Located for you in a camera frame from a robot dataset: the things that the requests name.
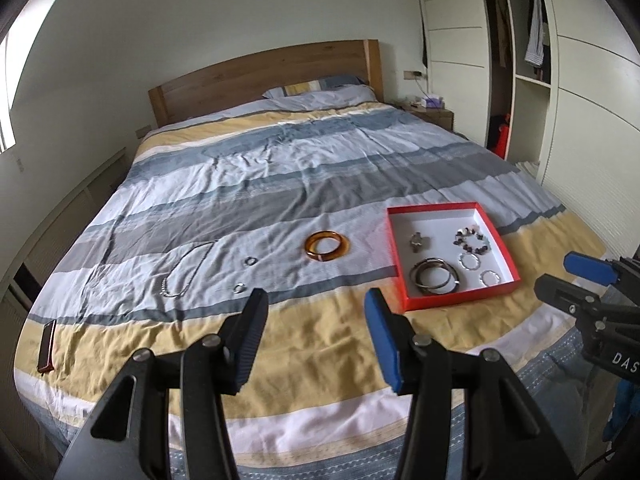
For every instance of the silver pendant charm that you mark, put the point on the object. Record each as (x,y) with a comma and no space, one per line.
(419,242)

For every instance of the window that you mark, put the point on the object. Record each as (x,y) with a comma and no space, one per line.
(15,48)

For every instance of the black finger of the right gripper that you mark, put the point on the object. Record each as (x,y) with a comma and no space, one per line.
(580,303)

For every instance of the striped duvet cover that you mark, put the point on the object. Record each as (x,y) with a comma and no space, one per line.
(215,207)

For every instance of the smartphone in red case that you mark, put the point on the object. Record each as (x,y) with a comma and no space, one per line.
(45,355)

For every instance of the wooden nightstand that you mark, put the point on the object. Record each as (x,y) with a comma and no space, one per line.
(436,116)

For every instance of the twisted silver hoop earring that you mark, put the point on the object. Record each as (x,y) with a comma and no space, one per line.
(490,278)

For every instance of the red object in wardrobe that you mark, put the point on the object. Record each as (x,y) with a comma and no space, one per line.
(498,135)

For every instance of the hanging clothes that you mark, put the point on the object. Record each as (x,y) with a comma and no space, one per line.
(536,52)

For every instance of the purple tissue box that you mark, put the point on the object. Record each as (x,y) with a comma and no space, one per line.
(429,101)

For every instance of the thin silver bangle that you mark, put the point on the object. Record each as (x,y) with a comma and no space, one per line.
(452,287)

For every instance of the wooden headboard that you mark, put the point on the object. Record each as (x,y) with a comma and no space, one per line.
(244,79)

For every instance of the red jewelry box tray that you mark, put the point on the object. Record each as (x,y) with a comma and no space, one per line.
(454,228)

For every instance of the amber resin bangle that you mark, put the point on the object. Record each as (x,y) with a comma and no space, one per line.
(326,245)

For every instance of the white wardrobe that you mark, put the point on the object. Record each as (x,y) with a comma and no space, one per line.
(574,123)

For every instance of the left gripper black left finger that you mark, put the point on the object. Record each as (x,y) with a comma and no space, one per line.
(241,334)

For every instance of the dark metal bangle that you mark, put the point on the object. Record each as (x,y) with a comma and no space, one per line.
(431,275)

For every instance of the grey pillow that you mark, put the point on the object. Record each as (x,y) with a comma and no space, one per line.
(324,93)

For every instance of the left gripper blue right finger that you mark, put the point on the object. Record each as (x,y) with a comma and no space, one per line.
(391,336)

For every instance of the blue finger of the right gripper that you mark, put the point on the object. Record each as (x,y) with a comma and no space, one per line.
(592,269)

